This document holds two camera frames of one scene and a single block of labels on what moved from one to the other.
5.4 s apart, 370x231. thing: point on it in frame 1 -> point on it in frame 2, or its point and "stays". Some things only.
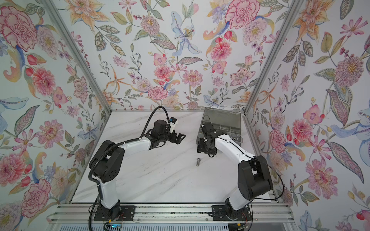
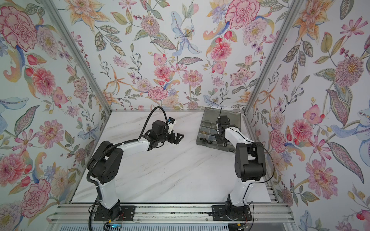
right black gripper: (200, 147) -> (218, 139)
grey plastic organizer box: (229, 121) stays
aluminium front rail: (79, 213) stays
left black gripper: (174, 140) stays
